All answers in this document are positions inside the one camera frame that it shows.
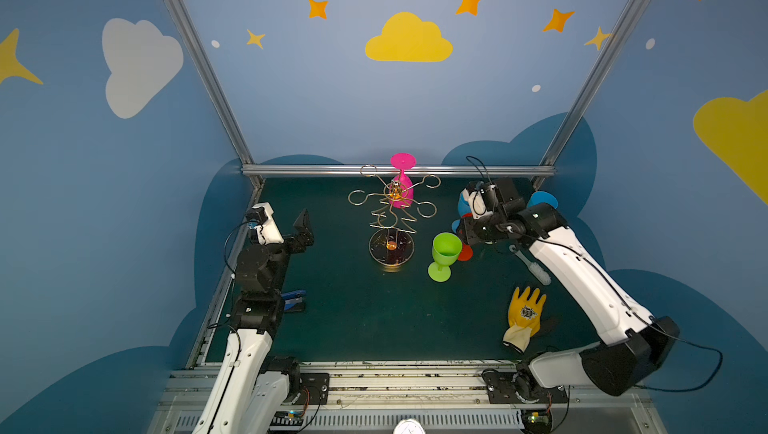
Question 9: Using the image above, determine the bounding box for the blue wine glass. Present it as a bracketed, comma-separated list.
[527, 190, 559, 209]
[451, 189, 476, 234]

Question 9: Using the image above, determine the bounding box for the red wine glass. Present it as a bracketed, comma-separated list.
[458, 244, 474, 262]

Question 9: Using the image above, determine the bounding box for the green wine glass back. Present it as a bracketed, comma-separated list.
[428, 232, 463, 282]

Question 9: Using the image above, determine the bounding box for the magenta wine glass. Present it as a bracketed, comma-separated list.
[388, 152, 416, 208]

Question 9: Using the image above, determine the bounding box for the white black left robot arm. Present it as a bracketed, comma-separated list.
[194, 202, 314, 433]

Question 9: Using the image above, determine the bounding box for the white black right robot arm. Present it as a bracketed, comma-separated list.
[456, 178, 680, 403]

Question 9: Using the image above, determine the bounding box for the white bottle brush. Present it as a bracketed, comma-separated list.
[509, 245, 552, 286]

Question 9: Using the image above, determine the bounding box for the yellow work glove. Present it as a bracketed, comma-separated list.
[502, 286, 547, 353]

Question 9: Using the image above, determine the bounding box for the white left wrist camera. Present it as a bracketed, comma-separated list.
[245, 202, 284, 245]

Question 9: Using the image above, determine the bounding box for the aluminium back frame rail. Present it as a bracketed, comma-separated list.
[241, 163, 556, 178]

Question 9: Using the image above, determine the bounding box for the gold wire wine glass rack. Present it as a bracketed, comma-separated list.
[347, 174, 442, 271]

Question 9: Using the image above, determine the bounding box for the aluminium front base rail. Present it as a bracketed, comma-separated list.
[148, 360, 666, 433]

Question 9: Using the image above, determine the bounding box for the aluminium left frame post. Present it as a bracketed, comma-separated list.
[163, 0, 264, 195]

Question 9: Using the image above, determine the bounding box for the aluminium frame post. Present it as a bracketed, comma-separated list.
[163, 0, 264, 195]
[531, 0, 652, 188]

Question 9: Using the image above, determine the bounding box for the aluminium right frame post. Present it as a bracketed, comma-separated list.
[531, 0, 652, 188]

